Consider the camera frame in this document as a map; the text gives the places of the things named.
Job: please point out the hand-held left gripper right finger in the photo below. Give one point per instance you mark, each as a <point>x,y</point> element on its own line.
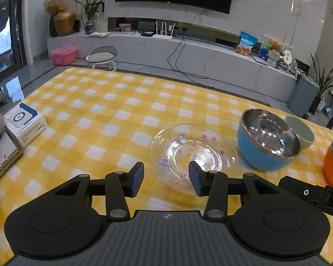
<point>195,180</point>

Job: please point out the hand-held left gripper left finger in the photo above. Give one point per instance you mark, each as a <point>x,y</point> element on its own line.
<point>137,178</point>

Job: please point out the orange steel-lined bowl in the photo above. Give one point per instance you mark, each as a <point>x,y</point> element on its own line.
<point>331,169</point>

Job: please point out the clear glass plate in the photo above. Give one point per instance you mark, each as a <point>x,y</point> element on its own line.
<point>183,144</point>

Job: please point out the green ceramic bowl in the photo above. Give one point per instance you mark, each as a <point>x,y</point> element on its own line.
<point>305,135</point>

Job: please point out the blue steel-lined bowl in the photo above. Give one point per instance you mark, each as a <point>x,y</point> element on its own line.
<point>252,152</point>

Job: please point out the yellow checked tablecloth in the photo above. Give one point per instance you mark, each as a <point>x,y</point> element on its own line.
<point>100,116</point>

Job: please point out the grey trash bin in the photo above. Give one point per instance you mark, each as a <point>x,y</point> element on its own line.
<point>302,97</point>

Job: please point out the potted long-leaf plant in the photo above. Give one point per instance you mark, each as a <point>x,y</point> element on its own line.
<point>322,83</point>

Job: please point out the marble television cabinet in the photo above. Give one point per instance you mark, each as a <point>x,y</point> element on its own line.
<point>211,58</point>

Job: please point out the white cardboard box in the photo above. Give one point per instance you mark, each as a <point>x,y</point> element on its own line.
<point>25,127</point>

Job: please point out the small grey stool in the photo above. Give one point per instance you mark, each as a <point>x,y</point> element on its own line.
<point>101,56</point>

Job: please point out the pink storage box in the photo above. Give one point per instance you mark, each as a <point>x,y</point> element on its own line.
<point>63,56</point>

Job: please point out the white router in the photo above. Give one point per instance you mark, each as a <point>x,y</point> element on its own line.
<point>162,36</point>

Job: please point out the black set-top box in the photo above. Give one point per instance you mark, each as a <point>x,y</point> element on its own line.
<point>148,34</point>

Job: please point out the blue snack bag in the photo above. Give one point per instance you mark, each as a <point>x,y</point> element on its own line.
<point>246,44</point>

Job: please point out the teddy bear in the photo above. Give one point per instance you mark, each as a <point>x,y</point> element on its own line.
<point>276,47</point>

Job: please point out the paper sheets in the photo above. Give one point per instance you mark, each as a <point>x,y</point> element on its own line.
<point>98,34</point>

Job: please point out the pink printed box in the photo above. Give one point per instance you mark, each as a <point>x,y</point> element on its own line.
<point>125,27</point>

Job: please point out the blue glass vase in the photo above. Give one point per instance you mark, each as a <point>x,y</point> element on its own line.
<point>89,27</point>

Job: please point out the gold vase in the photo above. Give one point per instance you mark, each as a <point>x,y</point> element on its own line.
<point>64,23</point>

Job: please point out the black vase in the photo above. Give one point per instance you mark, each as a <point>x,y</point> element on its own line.
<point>52,27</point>

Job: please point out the green leafy plant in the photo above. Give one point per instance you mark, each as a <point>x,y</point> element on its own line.
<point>91,8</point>

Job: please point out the dried yellow flower bunch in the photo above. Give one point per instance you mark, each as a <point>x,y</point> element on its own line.
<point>53,5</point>

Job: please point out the glass sliding door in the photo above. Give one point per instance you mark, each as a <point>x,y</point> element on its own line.
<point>5,33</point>

